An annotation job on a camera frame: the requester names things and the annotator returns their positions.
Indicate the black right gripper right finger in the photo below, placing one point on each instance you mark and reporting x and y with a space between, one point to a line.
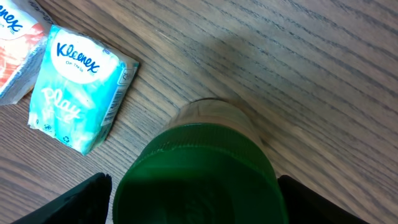
306 206

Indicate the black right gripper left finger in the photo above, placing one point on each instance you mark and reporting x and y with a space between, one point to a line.
88 202

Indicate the teal tissue pack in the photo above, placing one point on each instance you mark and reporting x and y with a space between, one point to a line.
79 89

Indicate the orange tissue pack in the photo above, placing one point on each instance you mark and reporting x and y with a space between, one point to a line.
25 26

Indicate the green lidded container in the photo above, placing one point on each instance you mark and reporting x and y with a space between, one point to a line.
205 166

